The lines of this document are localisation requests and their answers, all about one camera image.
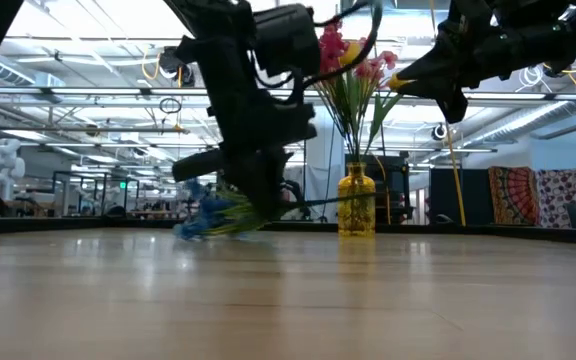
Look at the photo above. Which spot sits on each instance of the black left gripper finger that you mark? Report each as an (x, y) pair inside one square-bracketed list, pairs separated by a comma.
[(275, 175), (245, 180)]

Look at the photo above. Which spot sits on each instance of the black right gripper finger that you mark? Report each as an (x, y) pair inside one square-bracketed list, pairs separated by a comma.
[(433, 65), (433, 85)]

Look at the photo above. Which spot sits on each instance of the pink artificial flower bunch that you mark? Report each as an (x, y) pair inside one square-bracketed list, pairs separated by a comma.
[(385, 57)]

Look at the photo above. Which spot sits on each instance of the blue artificial flower bunch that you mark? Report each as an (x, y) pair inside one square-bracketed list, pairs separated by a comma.
[(203, 210)]

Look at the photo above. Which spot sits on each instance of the yellow glass vase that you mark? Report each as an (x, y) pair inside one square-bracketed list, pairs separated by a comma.
[(357, 205)]

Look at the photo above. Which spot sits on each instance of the black ceiling device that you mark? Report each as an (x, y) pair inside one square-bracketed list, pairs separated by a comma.
[(187, 77), (439, 132)]

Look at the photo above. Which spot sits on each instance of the white pillar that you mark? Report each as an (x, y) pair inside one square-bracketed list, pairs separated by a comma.
[(323, 150)]

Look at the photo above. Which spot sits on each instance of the black monitor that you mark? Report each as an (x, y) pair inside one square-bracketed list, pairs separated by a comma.
[(398, 175)]

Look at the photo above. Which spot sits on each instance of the black partition panel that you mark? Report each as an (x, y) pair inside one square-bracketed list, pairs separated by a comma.
[(473, 195)]

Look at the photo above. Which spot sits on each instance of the orange patterned cloth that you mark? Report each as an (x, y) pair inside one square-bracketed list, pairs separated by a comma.
[(513, 195)]

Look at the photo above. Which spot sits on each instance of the purple white patterned cloth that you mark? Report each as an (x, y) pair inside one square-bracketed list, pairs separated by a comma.
[(563, 192)]

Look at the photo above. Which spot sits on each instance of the white robot figure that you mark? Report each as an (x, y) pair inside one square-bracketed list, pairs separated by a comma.
[(5, 167)]

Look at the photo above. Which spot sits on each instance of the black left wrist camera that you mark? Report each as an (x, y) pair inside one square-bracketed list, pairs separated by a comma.
[(288, 40)]

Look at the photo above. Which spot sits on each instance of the silver ventilation duct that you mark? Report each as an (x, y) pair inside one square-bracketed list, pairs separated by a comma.
[(543, 120), (8, 75)]

